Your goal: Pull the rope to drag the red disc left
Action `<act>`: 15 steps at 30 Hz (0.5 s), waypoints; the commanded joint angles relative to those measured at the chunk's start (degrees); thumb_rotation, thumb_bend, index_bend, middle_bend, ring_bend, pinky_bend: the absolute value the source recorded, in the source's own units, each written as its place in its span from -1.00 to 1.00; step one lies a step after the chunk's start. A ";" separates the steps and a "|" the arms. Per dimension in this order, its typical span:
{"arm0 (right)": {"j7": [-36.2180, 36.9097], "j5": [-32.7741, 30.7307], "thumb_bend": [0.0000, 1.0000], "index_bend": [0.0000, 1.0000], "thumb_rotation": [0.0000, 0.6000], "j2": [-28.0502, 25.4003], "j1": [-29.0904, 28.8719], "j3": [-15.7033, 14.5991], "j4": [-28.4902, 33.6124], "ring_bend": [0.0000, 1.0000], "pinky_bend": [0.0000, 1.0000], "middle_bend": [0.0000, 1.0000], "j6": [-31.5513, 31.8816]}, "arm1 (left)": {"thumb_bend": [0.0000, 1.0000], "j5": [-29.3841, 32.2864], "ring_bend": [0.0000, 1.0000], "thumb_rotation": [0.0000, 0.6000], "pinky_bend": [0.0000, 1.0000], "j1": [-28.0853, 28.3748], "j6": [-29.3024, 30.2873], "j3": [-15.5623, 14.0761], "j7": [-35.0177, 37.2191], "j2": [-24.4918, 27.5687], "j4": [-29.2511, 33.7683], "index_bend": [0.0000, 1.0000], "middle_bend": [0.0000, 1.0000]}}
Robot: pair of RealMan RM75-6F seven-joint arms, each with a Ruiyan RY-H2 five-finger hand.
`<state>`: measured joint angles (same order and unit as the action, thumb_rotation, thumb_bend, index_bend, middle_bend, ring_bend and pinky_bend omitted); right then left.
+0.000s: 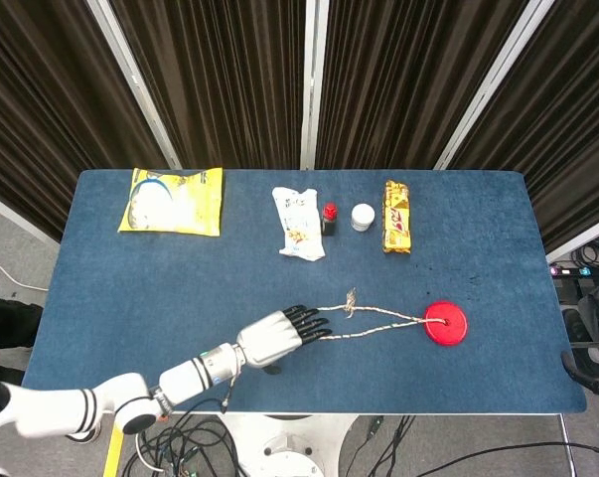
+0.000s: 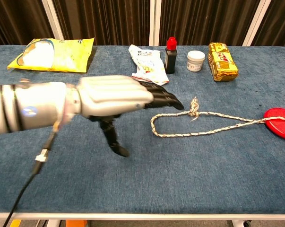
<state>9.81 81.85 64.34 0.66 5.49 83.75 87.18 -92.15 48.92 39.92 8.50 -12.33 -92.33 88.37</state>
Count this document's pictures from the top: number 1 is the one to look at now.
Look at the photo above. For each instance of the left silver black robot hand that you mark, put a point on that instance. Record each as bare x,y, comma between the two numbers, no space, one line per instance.
269,338

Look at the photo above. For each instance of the red round disc with hole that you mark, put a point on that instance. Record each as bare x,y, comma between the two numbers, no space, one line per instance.
453,334

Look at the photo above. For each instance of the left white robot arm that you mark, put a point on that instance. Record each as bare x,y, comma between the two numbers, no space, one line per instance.
190,377

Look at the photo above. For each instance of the yellow white snack bag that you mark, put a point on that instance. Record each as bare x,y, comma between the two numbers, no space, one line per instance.
190,208

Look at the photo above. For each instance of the blue fabric table cover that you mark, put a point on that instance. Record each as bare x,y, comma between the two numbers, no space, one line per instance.
180,298

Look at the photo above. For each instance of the white crumpled snack packet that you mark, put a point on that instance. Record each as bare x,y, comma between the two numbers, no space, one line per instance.
296,218

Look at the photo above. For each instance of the dark bottle with red cap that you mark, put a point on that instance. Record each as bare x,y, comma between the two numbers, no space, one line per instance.
330,226

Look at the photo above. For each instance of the small white round jar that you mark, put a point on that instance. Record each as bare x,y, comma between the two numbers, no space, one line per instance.
362,218

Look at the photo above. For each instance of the gold yellow wrapped snack pack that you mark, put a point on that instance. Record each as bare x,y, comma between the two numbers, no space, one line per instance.
397,218

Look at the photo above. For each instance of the dark brown pleated curtain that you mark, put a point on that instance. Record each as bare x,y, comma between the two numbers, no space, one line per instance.
41,99
219,79
567,124
403,79

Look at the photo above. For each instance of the black power strip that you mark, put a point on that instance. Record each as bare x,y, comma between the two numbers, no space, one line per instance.
577,271

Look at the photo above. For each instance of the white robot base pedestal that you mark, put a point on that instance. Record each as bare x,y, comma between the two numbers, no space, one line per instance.
284,442

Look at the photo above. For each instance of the white metal frame post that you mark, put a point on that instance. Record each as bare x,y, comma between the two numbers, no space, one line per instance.
493,84
130,74
313,84

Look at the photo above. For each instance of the white metal table frame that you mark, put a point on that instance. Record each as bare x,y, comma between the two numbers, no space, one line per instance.
568,447

